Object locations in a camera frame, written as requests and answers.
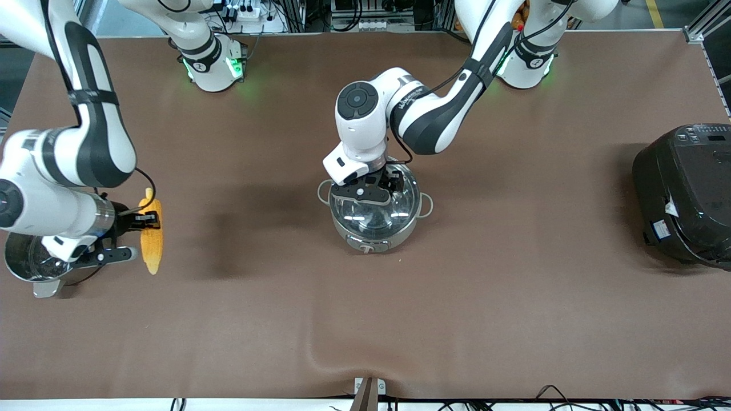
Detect black floor cables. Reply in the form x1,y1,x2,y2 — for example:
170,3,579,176
534,385,731,411

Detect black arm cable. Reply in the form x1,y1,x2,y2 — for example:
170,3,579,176
43,0,156,216
390,0,575,165

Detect steel steamer basket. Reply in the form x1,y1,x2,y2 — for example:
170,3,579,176
5,231,78,299

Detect dark grey rice cooker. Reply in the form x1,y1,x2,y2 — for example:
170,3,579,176
632,123,731,270

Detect yellow corn cob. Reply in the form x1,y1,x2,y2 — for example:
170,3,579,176
139,187,164,276

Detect steel pot with glass lid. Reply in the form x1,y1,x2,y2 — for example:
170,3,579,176
318,163,433,255

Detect aluminium frame profile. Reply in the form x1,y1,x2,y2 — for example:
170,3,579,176
682,0,731,43

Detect glass pot lid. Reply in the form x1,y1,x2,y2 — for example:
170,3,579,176
330,163,422,243

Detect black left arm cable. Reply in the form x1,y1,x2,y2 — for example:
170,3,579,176
390,0,575,165

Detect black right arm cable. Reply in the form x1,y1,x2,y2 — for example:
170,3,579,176
43,0,156,216

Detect white power strip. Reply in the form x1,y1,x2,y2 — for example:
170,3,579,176
220,0,286,35

